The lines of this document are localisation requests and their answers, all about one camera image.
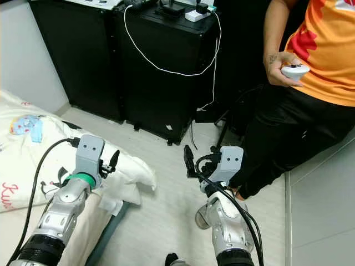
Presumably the white power cable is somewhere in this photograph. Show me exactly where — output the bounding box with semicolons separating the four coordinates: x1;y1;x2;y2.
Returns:
123;7;222;111

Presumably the cream cartoon print blanket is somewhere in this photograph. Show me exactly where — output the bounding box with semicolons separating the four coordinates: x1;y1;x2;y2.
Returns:
0;89;157;212

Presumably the person in orange shirt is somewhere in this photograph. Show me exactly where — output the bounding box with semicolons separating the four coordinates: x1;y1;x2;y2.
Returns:
227;0;355;201

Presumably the white handheld controller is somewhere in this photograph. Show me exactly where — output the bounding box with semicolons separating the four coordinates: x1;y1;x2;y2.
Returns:
281;64;310;80

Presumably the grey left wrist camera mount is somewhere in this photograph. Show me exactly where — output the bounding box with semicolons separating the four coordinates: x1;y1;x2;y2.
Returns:
76;135;106;178

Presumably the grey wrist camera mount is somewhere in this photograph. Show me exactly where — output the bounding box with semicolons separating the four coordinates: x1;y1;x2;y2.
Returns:
219;146;245;186
76;135;106;178

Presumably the grey black robot right leg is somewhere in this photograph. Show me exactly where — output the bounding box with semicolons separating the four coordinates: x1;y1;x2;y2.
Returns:
165;252;192;266

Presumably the black equipment case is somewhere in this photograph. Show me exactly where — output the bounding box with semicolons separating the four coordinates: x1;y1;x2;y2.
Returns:
115;7;222;146
28;0;126;124

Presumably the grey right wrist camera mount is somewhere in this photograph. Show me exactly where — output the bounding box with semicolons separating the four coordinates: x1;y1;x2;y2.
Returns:
219;146;245;186

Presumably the black electronic device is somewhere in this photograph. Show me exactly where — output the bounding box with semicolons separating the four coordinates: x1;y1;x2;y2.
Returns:
158;0;186;16

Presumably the white charger block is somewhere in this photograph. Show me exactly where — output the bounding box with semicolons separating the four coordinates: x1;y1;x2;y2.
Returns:
186;8;212;23

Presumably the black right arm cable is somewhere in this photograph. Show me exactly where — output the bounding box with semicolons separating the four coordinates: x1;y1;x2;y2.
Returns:
191;158;264;266

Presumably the teal upholstered bed frame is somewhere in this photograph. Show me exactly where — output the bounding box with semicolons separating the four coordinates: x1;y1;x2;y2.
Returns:
86;201;131;266

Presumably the person's right hand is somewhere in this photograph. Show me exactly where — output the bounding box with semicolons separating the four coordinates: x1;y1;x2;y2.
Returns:
267;51;306;88

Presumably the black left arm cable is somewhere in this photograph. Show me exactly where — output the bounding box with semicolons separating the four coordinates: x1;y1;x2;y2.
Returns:
6;137;84;266

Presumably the white checkered board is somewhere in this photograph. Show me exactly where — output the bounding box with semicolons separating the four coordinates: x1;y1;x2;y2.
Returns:
68;0;125;9

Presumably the grey slipper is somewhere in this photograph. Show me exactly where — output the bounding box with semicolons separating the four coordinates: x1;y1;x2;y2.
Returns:
195;202;211;229

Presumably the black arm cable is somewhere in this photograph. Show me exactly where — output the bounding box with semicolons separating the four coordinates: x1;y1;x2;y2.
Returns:
6;137;84;266
191;158;264;266

